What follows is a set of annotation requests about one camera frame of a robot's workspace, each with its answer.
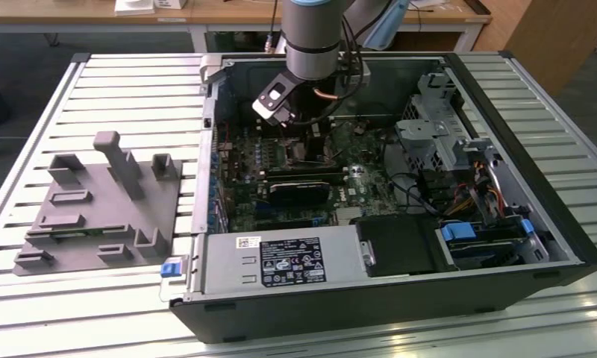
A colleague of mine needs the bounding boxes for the empty black RAM slots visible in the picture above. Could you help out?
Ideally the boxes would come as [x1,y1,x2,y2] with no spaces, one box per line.
[255,118,332,138]

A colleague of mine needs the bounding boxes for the grey power supply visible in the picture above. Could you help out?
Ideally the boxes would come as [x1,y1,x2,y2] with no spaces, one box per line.
[200,223,375,296]

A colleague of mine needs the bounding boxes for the blue disk carrier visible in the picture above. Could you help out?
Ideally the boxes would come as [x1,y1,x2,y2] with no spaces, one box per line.
[440,221,478,244]

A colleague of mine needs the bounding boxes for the wooden cabinet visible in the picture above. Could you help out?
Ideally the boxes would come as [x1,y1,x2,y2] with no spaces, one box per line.
[475,0,597,97]

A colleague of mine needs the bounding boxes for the plain white box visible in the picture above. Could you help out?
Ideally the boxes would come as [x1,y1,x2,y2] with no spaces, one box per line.
[113,0,156,16]

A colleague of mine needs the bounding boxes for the disk bay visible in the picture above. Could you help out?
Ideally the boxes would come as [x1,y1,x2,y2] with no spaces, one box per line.
[435,218,552,270]

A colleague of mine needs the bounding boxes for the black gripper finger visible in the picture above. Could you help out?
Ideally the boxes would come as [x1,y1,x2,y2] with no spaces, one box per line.
[305,125,328,158]

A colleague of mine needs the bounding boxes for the green motherboard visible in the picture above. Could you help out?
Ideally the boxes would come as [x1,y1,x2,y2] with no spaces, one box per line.
[207,118,406,235]

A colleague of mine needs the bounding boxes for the green RAM stick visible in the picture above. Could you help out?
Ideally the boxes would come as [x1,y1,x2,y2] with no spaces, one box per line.
[49,229,107,238]

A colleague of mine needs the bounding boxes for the black graphics card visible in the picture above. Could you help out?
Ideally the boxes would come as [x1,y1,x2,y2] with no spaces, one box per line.
[265,180,333,209]

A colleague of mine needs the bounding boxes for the metal drive cage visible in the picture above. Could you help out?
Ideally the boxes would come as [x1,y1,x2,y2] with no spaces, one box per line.
[394,72,506,173]

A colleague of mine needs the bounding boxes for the coloured wire bundle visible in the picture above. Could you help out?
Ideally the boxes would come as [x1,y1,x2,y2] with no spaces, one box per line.
[447,159,508,227]

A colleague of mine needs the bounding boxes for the silver chipset heatsink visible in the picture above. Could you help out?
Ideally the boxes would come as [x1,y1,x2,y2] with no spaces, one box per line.
[336,207,365,225]

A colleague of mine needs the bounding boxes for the black PC case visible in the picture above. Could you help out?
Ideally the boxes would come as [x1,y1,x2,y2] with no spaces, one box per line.
[167,50,597,345]

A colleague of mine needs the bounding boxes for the grey parts rack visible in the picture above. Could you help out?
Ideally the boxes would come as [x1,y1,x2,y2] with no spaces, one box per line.
[11,130,187,277]

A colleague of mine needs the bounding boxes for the CPU socket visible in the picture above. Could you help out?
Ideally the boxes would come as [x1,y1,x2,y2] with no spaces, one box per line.
[283,136,337,166]

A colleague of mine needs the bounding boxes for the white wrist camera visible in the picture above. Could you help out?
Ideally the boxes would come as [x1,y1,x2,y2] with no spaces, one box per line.
[251,72,300,127]

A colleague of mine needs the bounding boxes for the black cable with brass plug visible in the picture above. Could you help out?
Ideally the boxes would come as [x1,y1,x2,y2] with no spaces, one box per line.
[312,14,368,102]

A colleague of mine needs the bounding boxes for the black internal cable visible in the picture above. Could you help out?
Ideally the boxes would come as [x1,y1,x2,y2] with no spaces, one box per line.
[383,172,443,216]

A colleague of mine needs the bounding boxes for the black camera cable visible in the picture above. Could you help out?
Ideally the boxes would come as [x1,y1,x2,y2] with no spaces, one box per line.
[289,48,365,127]

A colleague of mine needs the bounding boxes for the black fan shroud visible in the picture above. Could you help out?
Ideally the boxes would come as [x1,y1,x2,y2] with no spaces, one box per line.
[352,215,460,277]

